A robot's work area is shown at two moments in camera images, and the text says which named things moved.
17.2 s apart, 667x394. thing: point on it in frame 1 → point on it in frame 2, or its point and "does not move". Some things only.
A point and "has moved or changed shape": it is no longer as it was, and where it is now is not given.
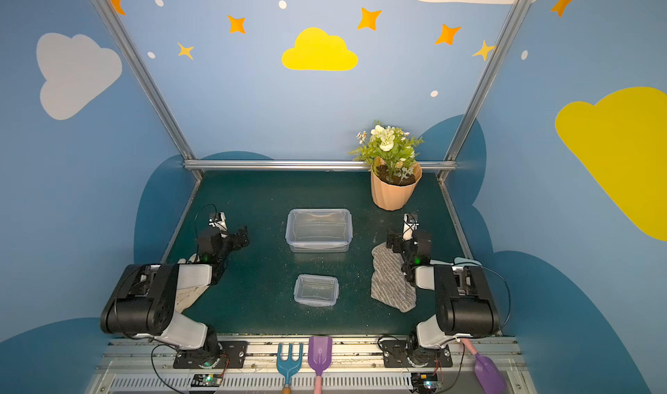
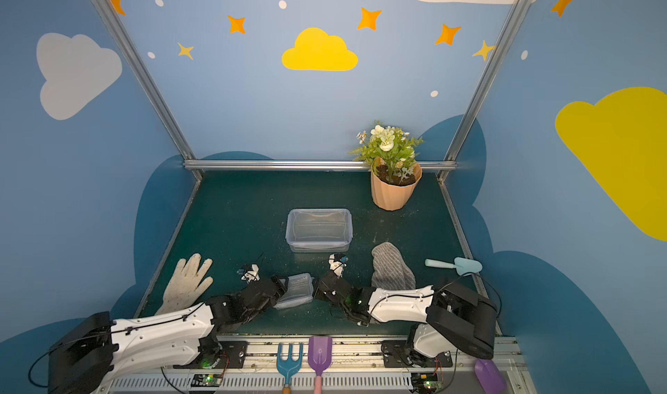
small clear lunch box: x=314 y=290 has moved or changed shape
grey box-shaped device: x=410 y=224 → x=337 y=263
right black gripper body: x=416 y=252 → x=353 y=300
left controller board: x=206 y=380 does not move
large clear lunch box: x=324 y=230 does not move
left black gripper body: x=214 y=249 → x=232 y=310
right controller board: x=424 y=382 does not move
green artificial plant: x=389 y=151 does not move
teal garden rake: x=289 y=367 does not move
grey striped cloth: x=389 y=285 does not move
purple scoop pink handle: x=490 y=377 does not move
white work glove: x=192 y=280 does not move
